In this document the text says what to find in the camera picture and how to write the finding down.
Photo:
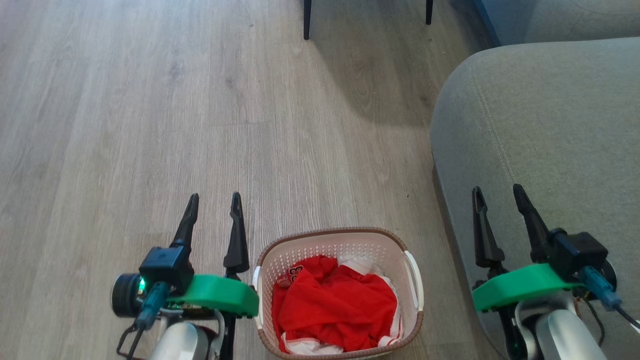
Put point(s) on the white laundry basket brown rim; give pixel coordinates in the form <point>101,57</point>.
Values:
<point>345,245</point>

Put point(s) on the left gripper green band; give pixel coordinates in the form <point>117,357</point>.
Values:
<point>220,295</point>

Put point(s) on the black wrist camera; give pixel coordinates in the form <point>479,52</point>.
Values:
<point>165,266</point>
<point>577,252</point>

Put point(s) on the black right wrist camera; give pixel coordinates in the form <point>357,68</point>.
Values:
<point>577,252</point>

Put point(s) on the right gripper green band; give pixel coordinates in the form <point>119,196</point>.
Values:
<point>520,285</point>

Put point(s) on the red jersey garment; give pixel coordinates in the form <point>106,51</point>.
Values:
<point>330,305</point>

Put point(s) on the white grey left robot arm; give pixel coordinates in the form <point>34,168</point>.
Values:
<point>180,345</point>

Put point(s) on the grey fabric sofa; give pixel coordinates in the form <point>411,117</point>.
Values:
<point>550,125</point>

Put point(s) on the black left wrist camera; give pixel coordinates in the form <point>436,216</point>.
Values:
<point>165,266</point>

